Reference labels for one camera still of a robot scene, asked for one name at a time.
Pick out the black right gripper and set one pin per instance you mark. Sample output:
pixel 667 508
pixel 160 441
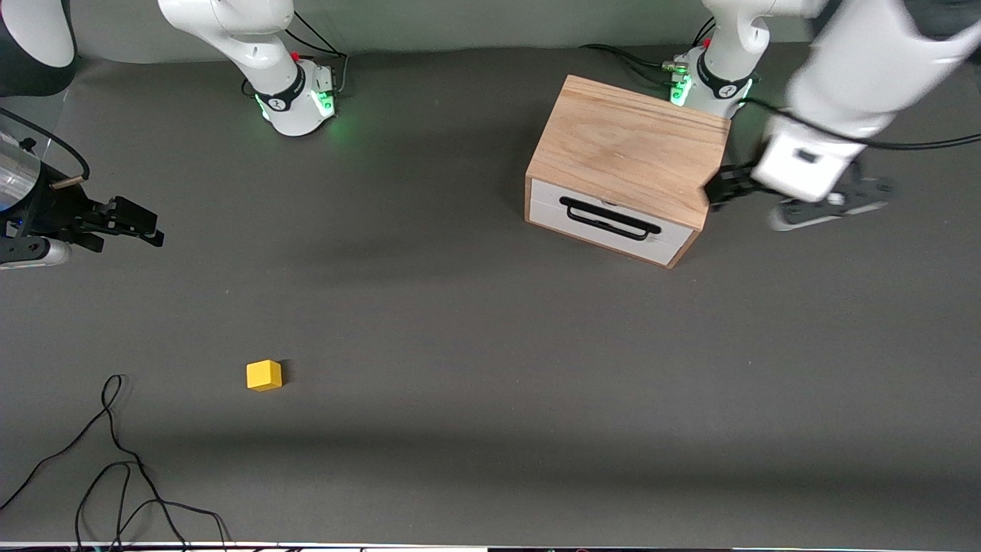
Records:
pixel 54 208

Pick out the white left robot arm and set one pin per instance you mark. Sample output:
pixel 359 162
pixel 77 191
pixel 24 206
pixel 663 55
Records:
pixel 858 61

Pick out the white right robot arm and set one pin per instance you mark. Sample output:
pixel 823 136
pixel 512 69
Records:
pixel 253 46

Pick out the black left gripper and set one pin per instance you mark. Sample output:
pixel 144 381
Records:
pixel 730 186

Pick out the light wooden drawer cabinet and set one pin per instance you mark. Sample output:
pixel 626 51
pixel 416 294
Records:
pixel 628 138

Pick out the yellow cube block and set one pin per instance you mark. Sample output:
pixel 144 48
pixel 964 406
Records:
pixel 264 376

